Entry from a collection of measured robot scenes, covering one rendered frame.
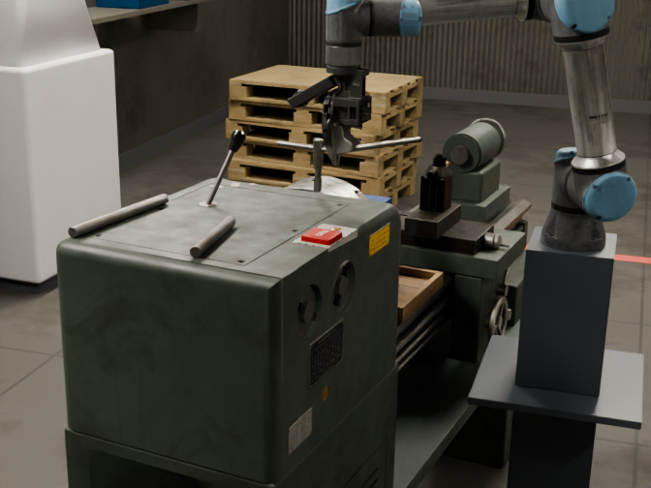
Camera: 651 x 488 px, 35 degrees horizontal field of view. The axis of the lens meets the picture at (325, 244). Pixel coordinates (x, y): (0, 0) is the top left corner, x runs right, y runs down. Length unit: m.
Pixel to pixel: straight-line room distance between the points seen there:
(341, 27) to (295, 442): 0.82
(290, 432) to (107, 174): 3.85
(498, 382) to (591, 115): 0.72
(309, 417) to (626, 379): 1.00
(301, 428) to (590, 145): 0.88
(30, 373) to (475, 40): 6.94
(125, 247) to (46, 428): 2.15
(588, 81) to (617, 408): 0.78
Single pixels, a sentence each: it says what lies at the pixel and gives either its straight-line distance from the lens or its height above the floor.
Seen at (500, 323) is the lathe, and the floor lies 0.70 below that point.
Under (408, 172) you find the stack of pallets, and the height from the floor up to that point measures 0.15.
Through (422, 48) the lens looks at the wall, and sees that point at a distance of 10.55.
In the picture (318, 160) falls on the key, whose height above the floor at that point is 1.34.
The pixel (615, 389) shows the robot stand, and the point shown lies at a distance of 2.64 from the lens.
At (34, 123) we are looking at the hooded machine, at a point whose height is 0.86.
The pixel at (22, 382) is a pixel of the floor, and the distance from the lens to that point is 4.40.
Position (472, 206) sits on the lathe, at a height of 0.91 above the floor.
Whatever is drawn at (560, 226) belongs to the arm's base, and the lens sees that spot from 2.49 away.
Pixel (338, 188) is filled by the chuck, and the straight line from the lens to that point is 2.43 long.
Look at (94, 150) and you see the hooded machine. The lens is 5.52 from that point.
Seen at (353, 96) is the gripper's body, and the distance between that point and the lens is 2.15.
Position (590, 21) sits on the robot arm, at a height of 1.64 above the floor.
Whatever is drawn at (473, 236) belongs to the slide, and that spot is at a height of 0.97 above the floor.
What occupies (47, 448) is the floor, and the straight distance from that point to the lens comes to 3.89.
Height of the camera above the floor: 1.86
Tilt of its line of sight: 18 degrees down
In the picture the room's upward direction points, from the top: 1 degrees clockwise
